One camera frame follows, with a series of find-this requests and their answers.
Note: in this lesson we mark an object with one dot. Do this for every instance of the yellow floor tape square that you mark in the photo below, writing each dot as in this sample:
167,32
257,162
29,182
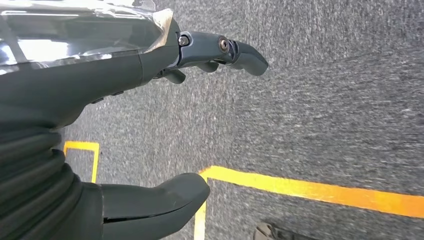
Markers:
314,192

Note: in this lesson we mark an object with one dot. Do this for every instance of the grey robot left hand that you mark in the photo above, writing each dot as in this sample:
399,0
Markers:
66,76

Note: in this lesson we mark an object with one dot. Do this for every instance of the grey robot foot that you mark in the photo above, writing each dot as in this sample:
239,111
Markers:
268,232

